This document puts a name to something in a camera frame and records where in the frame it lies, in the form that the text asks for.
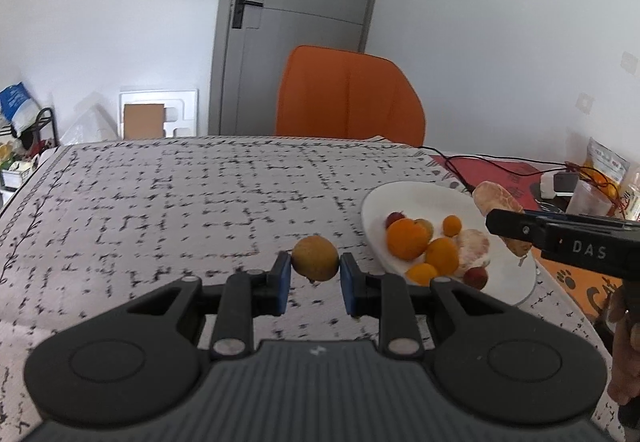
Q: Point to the white plate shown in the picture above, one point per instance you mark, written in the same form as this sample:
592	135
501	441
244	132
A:
395	197

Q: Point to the red mat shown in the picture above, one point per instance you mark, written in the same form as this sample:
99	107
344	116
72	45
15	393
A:
505	171

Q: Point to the small red fruit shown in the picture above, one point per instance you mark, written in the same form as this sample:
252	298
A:
475	277

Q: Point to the black metal rack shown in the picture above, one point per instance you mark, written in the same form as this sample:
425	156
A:
46	131

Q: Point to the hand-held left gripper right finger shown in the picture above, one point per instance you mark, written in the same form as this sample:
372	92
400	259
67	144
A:
348	287

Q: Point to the oval peeled pomelo segment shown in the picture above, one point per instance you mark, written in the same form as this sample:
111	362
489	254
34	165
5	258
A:
500	199

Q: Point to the clear plastic bag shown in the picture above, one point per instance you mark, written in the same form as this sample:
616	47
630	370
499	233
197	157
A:
90	124

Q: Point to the small round kumquat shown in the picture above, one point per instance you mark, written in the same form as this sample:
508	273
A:
452	225

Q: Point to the printed snack bag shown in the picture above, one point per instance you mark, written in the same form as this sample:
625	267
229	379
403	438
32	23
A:
607	159

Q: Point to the orange chair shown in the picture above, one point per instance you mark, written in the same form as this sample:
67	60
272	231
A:
350	96

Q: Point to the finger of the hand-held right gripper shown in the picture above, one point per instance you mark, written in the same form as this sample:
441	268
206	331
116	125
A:
515	226

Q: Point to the large orange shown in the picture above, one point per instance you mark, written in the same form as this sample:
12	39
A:
407	238

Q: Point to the brown longan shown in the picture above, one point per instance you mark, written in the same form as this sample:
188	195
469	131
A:
425	224
315	258

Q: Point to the white wall socket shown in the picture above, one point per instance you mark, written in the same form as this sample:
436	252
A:
627	61

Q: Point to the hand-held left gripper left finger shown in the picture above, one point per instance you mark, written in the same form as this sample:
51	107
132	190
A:
282	284

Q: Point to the person's right hand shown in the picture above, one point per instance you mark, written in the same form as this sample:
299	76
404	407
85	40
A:
625	362

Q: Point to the white charger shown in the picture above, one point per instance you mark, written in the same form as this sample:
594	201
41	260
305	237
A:
547	184

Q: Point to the brown cardboard piece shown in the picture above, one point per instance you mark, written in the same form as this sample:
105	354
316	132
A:
144	120

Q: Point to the orange paw print mat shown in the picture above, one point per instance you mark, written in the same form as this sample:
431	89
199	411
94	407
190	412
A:
580	287

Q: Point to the black patterned white tablecloth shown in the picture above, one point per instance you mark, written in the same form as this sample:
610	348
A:
175	202

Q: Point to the clear plastic cup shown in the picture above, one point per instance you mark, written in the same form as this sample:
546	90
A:
590	199

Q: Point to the medium orange tangerine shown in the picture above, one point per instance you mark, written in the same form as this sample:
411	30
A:
422	273
442	256

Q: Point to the curved peeled pomelo segment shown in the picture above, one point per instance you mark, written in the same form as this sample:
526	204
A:
474	244

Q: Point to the blue and white bag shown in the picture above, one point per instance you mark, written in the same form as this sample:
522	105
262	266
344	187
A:
17	106

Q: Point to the dark red jujube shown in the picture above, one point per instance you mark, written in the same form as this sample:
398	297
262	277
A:
395	219

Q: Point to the white foam packaging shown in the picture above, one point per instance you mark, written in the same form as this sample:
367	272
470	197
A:
182	106

